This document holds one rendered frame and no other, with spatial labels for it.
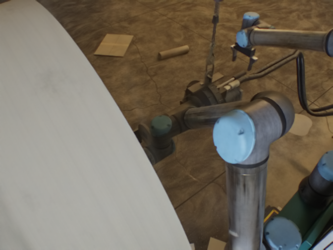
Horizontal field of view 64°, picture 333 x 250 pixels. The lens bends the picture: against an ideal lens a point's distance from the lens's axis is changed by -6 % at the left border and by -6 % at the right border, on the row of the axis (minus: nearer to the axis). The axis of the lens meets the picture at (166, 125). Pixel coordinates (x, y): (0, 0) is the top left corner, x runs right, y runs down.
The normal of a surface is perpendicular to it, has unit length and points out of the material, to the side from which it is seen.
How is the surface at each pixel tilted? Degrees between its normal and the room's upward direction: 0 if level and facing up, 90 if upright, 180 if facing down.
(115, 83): 0
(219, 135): 83
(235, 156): 83
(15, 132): 27
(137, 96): 0
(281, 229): 5
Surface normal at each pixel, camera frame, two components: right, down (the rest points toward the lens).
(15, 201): 0.36, -0.24
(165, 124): -0.07, -0.66
